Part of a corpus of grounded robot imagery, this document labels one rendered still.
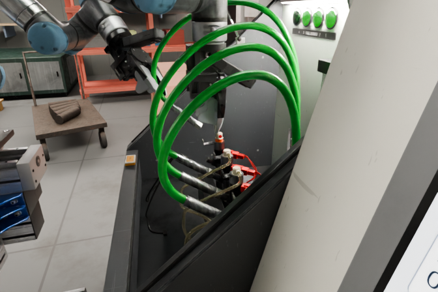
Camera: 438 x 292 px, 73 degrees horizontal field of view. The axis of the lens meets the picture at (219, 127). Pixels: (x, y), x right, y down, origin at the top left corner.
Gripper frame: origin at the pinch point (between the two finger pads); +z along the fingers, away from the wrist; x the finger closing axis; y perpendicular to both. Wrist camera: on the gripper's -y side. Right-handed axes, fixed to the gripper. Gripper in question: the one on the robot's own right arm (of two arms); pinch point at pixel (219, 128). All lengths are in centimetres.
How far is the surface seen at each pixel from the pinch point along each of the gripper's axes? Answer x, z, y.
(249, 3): -4.3, -28.0, -7.9
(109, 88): -427, 90, 88
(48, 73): -476, 71, 188
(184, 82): 16.6, -15.3, 9.6
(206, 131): -31.1, 13.8, -2.4
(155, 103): 8.7, -9.7, 14.6
